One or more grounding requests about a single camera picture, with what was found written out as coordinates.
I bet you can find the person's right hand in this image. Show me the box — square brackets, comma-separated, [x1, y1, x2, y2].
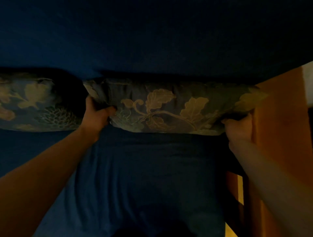
[221, 113, 254, 147]

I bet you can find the person's left hand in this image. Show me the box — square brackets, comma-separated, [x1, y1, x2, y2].
[79, 96, 117, 143]

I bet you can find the person's right forearm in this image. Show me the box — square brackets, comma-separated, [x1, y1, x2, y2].
[228, 139, 313, 237]

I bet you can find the person's left forearm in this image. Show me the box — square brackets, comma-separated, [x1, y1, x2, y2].
[0, 128, 98, 237]

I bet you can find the floral leaf-patterned pillow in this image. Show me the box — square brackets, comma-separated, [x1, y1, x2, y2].
[83, 78, 269, 136]
[0, 72, 83, 132]

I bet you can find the dark blue bed sheet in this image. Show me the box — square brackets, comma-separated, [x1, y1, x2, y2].
[0, 0, 313, 237]

